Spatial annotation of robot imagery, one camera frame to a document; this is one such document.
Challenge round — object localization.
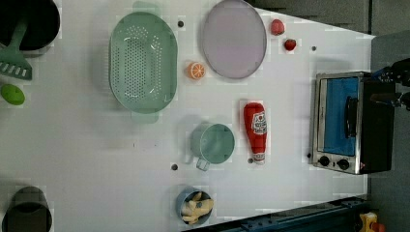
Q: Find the blue bowl with toy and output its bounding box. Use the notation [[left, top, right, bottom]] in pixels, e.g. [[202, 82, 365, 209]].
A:
[[175, 187, 215, 225]]

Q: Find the green plastic colander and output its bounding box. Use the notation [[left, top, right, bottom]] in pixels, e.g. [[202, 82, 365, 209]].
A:
[[108, 0, 178, 124]]

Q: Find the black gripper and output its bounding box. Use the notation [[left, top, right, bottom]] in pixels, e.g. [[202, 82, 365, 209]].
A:
[[370, 58, 410, 110]]

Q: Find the green slotted spatula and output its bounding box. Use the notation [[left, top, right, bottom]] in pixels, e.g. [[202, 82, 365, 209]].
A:
[[0, 19, 32, 80]]

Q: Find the black round pot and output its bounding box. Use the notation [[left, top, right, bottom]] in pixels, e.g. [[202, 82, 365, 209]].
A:
[[0, 0, 60, 51]]

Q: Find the yellow red clamp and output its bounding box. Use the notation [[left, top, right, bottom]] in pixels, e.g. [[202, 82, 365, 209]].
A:
[[359, 212, 386, 232]]

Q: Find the teal measuring cup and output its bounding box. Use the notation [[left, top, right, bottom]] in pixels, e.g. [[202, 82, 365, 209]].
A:
[[190, 123, 235, 171]]

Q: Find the blue metal frame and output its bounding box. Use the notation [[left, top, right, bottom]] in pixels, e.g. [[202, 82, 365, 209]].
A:
[[185, 197, 369, 232]]

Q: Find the dark grey cup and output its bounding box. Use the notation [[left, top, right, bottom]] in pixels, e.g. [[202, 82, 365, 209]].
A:
[[1, 187, 52, 232]]

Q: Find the grey round plate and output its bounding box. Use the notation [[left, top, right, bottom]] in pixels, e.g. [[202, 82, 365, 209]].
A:
[[201, 0, 267, 79]]

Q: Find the green lime toy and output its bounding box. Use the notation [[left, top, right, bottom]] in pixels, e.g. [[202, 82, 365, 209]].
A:
[[1, 84, 25, 105]]

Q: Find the red strawberry toy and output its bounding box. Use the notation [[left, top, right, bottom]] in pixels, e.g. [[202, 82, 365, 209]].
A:
[[283, 39, 297, 51]]

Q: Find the red ketchup bottle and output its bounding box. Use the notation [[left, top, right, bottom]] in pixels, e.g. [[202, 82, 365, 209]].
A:
[[244, 102, 267, 164]]

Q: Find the orange slice toy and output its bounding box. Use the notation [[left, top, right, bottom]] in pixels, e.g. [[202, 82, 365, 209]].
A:
[[188, 62, 206, 80]]

